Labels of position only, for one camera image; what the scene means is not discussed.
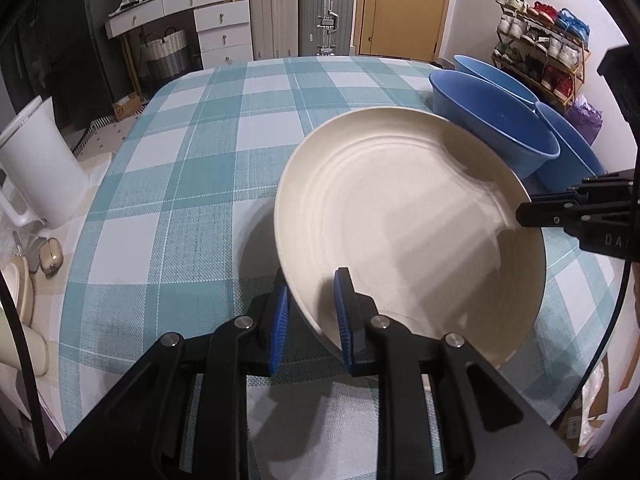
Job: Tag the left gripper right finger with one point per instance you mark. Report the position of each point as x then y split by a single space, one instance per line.
444 412

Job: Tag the beige suitcase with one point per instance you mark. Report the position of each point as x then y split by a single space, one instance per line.
274 28

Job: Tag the shoe rack with shoes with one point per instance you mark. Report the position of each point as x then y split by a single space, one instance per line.
545 48

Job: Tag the blue bowl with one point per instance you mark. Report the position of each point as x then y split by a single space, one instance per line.
577 160
504 123
490 73

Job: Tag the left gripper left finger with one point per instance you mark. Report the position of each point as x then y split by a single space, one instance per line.
180 411

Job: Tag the white electric kettle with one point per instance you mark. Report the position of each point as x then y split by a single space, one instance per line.
41 167

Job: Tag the silver suitcase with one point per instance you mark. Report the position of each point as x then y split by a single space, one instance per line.
325 27

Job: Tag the wooden door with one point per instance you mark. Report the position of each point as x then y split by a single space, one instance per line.
400 28

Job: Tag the white dresser with drawers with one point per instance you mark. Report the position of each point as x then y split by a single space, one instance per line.
223 26

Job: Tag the striped laundry basket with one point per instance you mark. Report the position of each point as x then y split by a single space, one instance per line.
167 56

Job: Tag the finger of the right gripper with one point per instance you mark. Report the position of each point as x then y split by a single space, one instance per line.
555 192
545 211

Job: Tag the purple bag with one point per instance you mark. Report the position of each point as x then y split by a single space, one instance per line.
585 118

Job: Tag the teal plaid tablecloth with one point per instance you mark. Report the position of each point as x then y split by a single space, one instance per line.
179 239

